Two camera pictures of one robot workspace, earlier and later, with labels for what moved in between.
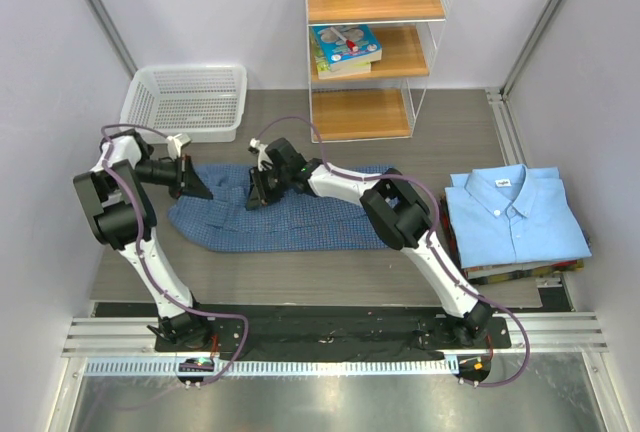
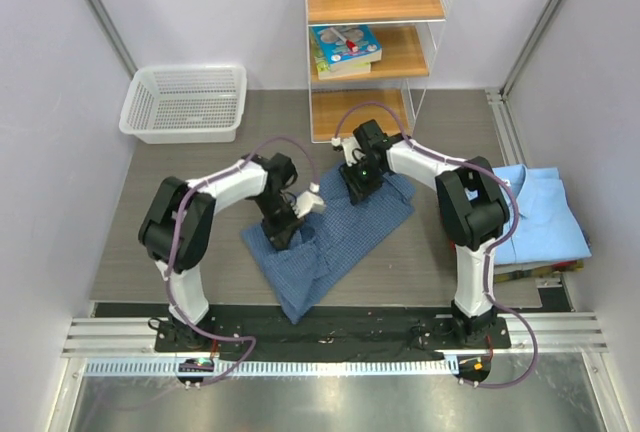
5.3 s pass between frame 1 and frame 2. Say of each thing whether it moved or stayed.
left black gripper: moved
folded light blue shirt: stayed
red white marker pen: stayed
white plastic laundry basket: stayed
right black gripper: moved
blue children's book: stayed
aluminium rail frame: stayed
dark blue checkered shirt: moved
